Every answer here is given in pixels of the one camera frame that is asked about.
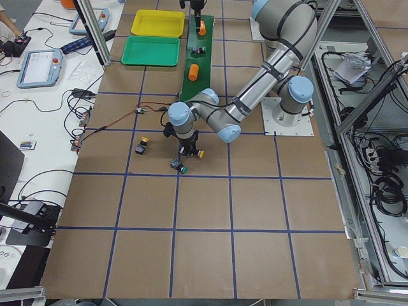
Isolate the black power adapter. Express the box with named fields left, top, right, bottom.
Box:
left=103, top=30, right=116, bottom=41

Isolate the green conveyor belt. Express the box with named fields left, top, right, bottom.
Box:
left=180, top=15, right=214, bottom=101

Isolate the yellow push button switch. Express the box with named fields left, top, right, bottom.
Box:
left=135, top=137, right=149, bottom=155

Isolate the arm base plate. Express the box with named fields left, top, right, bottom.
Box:
left=249, top=17, right=264, bottom=43
left=261, top=97, right=314, bottom=137

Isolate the yellow plastic tray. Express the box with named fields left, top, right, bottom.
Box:
left=131, top=10, right=186, bottom=38

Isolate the green plastic tray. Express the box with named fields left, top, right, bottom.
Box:
left=121, top=36, right=180, bottom=67

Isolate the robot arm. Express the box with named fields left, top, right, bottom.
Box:
left=179, top=0, right=207, bottom=33
left=163, top=1, right=317, bottom=157

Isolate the blue teach pendant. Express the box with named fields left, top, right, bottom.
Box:
left=17, top=49, right=63, bottom=89
left=69, top=8, right=111, bottom=36

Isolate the aluminium frame post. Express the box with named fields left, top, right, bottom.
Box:
left=73, top=0, right=112, bottom=67

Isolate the red black power cable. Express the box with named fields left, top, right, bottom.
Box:
left=78, top=101, right=170, bottom=141

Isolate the orange 4680 labelled cylinder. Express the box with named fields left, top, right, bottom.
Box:
left=198, top=20, right=207, bottom=36

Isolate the plain orange cylinder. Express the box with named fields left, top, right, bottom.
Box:
left=187, top=64, right=200, bottom=82

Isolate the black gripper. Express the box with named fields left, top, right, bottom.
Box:
left=191, top=0, right=205, bottom=29
left=178, top=129, right=199, bottom=156

